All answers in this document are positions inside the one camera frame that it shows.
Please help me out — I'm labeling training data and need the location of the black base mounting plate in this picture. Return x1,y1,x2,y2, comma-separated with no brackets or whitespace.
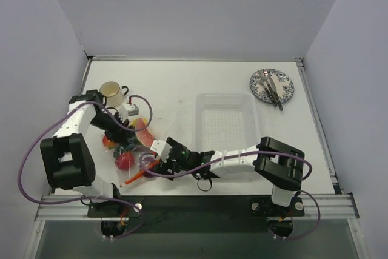
87,195,305,236

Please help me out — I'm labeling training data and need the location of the fake red apple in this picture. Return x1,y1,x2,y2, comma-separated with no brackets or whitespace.
115,152,134,171

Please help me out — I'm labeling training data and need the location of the fake watermelon slice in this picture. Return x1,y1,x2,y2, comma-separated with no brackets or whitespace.
131,118,155,148

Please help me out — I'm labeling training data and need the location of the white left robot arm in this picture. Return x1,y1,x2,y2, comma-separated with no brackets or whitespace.
40,90,139,217

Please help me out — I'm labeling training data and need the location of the fake orange persimmon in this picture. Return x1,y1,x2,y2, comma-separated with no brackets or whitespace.
102,136,117,149

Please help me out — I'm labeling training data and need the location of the clear zip bag orange seal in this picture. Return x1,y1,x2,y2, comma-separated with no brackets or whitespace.
102,129,155,188

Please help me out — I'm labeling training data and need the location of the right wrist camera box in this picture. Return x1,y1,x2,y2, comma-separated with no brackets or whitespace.
150,140,172,161

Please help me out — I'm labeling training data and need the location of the metal fork dark handle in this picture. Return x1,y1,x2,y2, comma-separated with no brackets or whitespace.
259,69,284,111

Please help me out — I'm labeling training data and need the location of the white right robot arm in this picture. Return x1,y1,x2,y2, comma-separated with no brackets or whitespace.
150,137,305,215

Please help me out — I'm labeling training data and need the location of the cream mug black handle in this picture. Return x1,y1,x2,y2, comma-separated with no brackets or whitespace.
99,81,129,107

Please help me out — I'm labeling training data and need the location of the fake dark grape bunch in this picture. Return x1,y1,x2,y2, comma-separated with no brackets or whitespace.
113,142,140,159

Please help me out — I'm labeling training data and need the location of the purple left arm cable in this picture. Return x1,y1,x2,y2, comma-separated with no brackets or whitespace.
18,94,152,238

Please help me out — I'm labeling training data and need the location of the metal spoon dark handle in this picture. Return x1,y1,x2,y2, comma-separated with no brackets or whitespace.
263,69,279,106

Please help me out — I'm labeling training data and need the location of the white plastic basket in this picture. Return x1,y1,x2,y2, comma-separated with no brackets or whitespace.
192,93,261,152

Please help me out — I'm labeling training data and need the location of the blue floral plate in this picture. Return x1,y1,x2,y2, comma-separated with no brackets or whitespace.
249,69,295,105

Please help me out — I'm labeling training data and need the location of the purple fake onion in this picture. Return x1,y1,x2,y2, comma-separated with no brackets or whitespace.
139,154,158,178

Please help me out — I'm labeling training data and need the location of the aluminium front rail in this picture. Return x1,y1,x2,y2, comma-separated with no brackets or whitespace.
35,194,360,221

